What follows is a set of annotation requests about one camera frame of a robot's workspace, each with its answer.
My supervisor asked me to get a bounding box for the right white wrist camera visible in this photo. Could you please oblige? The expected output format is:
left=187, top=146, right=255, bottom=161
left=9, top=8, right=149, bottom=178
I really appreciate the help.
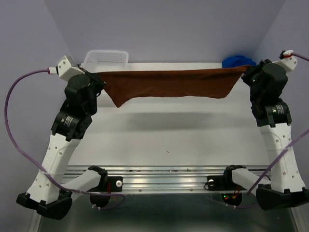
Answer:
left=273, top=50, right=298, bottom=73

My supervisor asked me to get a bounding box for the white perforated plastic basket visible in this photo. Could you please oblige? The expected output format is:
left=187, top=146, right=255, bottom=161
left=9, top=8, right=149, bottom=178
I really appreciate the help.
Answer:
left=80, top=50, right=129, bottom=73

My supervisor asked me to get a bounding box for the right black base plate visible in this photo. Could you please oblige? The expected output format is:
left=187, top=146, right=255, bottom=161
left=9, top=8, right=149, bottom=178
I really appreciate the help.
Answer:
left=204, top=175, right=239, bottom=191

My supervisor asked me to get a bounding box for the blue microfiber towel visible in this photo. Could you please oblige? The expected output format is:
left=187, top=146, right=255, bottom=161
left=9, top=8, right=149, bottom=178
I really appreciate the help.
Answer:
left=222, top=55, right=256, bottom=68

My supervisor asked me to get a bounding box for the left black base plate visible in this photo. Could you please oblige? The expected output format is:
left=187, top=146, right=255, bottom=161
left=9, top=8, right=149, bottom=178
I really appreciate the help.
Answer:
left=88, top=176, right=123, bottom=193

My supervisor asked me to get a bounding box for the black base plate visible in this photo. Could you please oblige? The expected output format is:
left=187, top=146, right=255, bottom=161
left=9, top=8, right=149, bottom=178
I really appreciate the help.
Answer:
left=204, top=175, right=239, bottom=191
left=88, top=176, right=123, bottom=193

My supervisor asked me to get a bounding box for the aluminium rail frame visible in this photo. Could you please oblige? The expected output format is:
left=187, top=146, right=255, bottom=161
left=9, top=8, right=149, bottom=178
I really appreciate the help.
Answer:
left=28, top=64, right=300, bottom=232

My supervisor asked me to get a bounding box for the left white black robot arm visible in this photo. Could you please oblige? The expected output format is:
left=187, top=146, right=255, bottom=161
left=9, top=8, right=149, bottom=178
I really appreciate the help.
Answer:
left=16, top=72, right=108, bottom=220

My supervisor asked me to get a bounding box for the brown microfiber towel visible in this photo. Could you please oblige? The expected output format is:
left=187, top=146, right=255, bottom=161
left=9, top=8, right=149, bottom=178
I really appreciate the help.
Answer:
left=98, top=65, right=248, bottom=108

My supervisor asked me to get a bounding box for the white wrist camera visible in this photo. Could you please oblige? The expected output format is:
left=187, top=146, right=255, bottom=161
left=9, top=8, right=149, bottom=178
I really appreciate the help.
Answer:
left=273, top=50, right=298, bottom=73
left=48, top=56, right=85, bottom=82

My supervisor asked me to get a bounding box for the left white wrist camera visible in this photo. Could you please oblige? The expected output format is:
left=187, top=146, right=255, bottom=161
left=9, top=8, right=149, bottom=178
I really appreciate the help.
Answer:
left=48, top=56, right=85, bottom=82

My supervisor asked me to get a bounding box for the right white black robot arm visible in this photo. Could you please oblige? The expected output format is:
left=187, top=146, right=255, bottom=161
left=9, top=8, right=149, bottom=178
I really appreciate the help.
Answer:
left=222, top=54, right=309, bottom=210

